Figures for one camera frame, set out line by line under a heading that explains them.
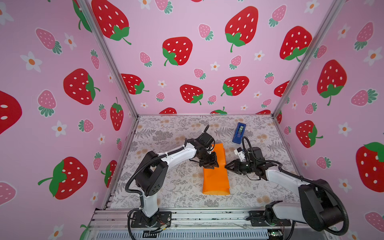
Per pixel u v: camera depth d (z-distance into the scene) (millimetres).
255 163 692
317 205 423
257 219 731
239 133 1039
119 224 735
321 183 456
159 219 729
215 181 823
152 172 489
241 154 820
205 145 710
